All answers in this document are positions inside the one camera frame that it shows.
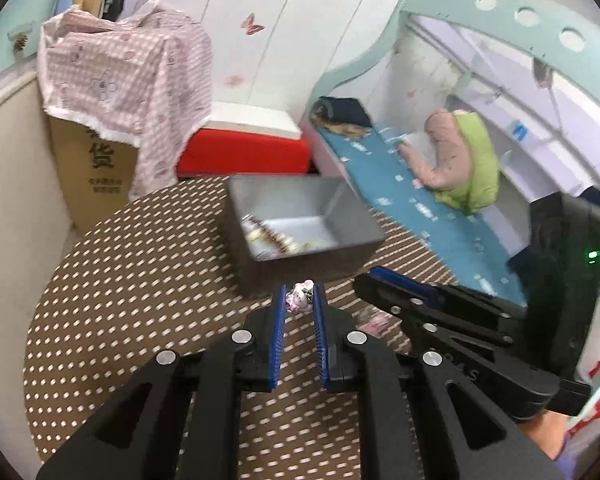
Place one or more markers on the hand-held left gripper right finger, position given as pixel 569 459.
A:
pixel 320 340

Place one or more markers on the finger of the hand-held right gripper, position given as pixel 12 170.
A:
pixel 455 350
pixel 405 280

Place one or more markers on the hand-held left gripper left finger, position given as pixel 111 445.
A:
pixel 279 340

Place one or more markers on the dark grey metal tin box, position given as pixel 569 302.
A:
pixel 330 265

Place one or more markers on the person's right hand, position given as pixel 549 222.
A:
pixel 545 435

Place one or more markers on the teal candy print bed sheet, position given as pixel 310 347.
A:
pixel 405 195

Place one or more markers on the brown polka dot tablecloth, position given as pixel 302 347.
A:
pixel 155 285

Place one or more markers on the pink green rolled quilt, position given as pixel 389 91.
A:
pixel 475 160

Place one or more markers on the white pillow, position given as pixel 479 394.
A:
pixel 411 141

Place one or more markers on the small blue holder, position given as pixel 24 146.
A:
pixel 519 131

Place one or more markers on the folded tan clothes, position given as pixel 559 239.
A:
pixel 350 131

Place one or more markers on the folded dark clothes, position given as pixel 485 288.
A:
pixel 345 110

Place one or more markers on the small butterfly sticker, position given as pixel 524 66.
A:
pixel 411 94

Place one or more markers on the red storage stool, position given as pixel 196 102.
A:
pixel 240 152

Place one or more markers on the grey hanging object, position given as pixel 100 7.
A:
pixel 542 74

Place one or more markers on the white board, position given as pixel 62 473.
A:
pixel 250 117

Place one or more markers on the brown cardboard box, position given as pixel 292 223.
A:
pixel 95 175

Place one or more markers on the pink flower sticker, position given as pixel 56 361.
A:
pixel 234 80

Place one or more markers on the pink butterfly sticker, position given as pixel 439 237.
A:
pixel 252 24

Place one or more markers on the pink checked cloth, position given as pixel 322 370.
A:
pixel 130 75

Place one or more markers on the cream low cabinet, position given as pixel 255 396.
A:
pixel 10 185

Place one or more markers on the pine cone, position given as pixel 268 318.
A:
pixel 21 42

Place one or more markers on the teal drawer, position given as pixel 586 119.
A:
pixel 0 35

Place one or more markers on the teal bunk bed frame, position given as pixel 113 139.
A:
pixel 505 15

